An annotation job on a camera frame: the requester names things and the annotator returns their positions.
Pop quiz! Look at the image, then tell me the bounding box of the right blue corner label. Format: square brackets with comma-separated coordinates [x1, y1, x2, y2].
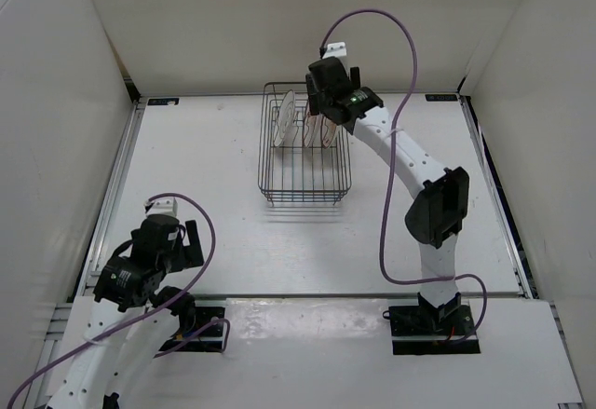
[425, 93, 458, 102]

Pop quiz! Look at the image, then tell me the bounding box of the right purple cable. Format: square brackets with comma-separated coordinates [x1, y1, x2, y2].
[318, 9, 488, 346]

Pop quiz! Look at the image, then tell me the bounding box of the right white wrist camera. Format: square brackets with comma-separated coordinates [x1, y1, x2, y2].
[322, 42, 349, 71]

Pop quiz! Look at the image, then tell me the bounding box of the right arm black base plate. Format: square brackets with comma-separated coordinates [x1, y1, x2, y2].
[382, 305, 481, 356]

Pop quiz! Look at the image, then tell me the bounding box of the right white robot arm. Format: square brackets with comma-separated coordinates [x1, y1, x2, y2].
[305, 57, 469, 334]

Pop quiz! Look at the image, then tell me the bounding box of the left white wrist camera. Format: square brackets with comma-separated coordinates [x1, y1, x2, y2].
[144, 197, 178, 218]

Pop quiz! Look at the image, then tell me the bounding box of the white plate green pattern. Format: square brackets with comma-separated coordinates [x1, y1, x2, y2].
[272, 90, 296, 147]

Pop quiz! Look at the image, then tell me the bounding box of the orange sunburst plate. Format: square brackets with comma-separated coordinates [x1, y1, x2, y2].
[302, 110, 318, 148]

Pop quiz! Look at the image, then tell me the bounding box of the left blue corner label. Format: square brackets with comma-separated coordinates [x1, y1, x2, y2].
[147, 98, 180, 106]

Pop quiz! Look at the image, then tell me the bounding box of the wire dish rack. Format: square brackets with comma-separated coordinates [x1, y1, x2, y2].
[257, 81, 352, 206]

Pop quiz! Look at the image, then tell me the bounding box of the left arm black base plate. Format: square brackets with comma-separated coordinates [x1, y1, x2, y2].
[156, 306, 226, 353]

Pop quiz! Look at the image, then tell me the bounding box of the blue corner label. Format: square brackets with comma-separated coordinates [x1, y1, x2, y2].
[425, 93, 458, 102]
[147, 98, 180, 106]

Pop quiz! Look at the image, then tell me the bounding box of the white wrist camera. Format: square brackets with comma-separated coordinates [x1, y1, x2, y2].
[144, 197, 178, 218]
[322, 42, 349, 71]

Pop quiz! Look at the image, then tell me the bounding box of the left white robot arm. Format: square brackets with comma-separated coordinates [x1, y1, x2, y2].
[47, 215, 204, 408]

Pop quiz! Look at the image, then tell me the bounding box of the small patterned plate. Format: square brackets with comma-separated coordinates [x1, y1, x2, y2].
[320, 118, 338, 148]

